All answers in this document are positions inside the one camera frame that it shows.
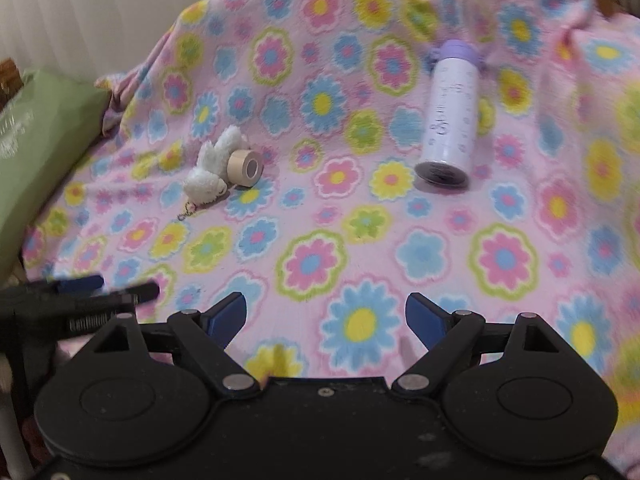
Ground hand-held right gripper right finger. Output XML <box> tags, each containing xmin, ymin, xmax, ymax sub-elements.
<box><xmin>391</xmin><ymin>291</ymin><xmax>566</xmax><ymax>401</ymax></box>

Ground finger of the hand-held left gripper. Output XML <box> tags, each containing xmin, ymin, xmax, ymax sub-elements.
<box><xmin>97</xmin><ymin>281</ymin><xmax>161</xmax><ymax>307</ymax></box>
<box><xmin>52</xmin><ymin>274</ymin><xmax>105</xmax><ymax>295</ymax></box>

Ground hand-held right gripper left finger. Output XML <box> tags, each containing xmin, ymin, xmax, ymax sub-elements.
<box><xmin>80</xmin><ymin>291</ymin><xmax>261</xmax><ymax>401</ymax></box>

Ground green printed cushion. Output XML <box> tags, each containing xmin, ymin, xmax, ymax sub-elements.
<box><xmin>0</xmin><ymin>67</ymin><xmax>111</xmax><ymax>281</ymax></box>

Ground white pole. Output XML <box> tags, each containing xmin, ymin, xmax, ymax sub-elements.
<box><xmin>0</xmin><ymin>395</ymin><xmax>31</xmax><ymax>480</ymax></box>

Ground pink floral fleece blanket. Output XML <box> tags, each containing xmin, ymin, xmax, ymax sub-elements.
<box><xmin>22</xmin><ymin>0</ymin><xmax>640</xmax><ymax>476</ymax></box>

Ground white plush rabbit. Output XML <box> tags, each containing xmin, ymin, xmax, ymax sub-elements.
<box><xmin>176</xmin><ymin>126</ymin><xmax>245</xmax><ymax>222</ymax></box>

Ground beige tape roll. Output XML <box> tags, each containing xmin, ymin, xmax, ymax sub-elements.
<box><xmin>226</xmin><ymin>149</ymin><xmax>265</xmax><ymax>190</ymax></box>

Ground white purple-capped bottle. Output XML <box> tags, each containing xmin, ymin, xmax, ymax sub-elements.
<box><xmin>414</xmin><ymin>39</ymin><xmax>485</xmax><ymax>192</ymax></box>

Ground brown wicker basket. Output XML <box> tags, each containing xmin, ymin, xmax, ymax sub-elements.
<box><xmin>0</xmin><ymin>57</ymin><xmax>26</xmax><ymax>106</ymax></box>

